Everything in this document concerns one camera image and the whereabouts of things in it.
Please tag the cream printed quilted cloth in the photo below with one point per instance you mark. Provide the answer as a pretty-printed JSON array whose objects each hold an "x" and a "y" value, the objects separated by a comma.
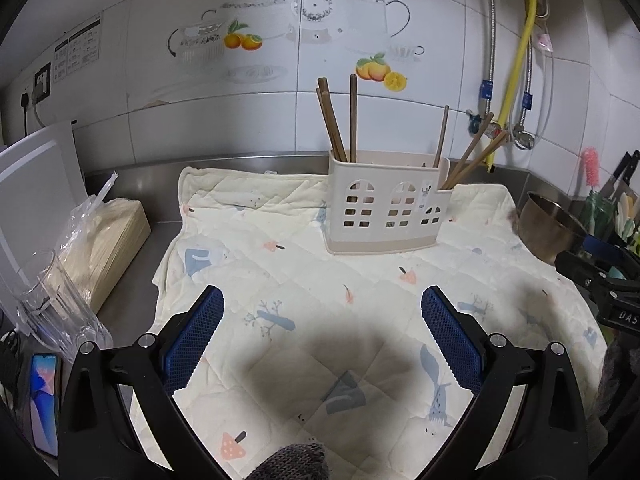
[{"x": 280, "y": 270}]

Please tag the pink wall hook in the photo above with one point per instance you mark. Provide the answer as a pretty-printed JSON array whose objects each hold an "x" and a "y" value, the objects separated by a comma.
[{"x": 543, "y": 42}]

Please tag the metal pipe valve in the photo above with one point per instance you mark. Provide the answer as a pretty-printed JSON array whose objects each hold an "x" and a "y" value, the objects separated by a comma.
[
  {"x": 482, "y": 125},
  {"x": 523, "y": 139}
]

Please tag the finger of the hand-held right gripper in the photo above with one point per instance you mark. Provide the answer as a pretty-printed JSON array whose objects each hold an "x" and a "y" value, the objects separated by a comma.
[
  {"x": 590, "y": 272},
  {"x": 607, "y": 249}
]

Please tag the person's left hand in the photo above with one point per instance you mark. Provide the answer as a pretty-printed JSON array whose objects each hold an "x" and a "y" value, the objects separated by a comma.
[{"x": 295, "y": 462}]

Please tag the clear plastic bag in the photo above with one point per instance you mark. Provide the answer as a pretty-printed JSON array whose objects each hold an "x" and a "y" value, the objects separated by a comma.
[{"x": 82, "y": 230}]

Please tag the beige plastic chopstick holder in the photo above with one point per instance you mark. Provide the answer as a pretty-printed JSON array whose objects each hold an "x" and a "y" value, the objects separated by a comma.
[{"x": 380, "y": 240}]

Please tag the black wall socket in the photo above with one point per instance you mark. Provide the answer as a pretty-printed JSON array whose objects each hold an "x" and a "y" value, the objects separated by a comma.
[{"x": 42, "y": 82}]

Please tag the white cutting board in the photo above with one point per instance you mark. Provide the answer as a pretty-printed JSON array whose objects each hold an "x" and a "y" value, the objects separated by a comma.
[{"x": 30, "y": 185}]

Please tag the pink bottle brush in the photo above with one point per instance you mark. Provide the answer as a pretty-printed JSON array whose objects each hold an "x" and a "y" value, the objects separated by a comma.
[{"x": 590, "y": 167}]

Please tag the metal bowl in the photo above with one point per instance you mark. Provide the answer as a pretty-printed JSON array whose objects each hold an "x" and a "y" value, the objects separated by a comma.
[{"x": 547, "y": 225}]

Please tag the white wall label sticker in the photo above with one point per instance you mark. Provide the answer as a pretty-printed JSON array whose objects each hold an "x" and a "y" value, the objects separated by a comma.
[{"x": 75, "y": 52}]

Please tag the white plastic spatula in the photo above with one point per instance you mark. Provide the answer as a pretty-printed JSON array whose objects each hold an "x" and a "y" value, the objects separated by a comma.
[{"x": 624, "y": 215}]

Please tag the person's right hand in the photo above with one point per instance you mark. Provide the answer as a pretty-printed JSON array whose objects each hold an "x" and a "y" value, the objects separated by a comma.
[{"x": 620, "y": 385}]

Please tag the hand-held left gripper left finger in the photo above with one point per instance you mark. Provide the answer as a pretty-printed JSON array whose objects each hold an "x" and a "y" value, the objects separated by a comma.
[{"x": 195, "y": 345}]

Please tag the smartphone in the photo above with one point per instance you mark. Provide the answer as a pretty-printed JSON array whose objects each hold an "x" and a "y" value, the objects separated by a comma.
[{"x": 45, "y": 400}]

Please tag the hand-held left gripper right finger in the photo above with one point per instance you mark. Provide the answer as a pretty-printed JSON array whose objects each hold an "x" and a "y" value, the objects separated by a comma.
[{"x": 452, "y": 345}]

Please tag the metal water pipe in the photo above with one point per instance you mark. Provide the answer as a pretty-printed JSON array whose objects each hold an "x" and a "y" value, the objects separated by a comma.
[{"x": 490, "y": 35}]

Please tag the beige paper stack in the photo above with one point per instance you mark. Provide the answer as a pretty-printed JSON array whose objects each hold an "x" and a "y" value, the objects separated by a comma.
[{"x": 125, "y": 230}]

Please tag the green glass utensil jar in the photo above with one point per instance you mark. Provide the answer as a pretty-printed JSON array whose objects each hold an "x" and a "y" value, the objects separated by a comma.
[{"x": 597, "y": 217}]

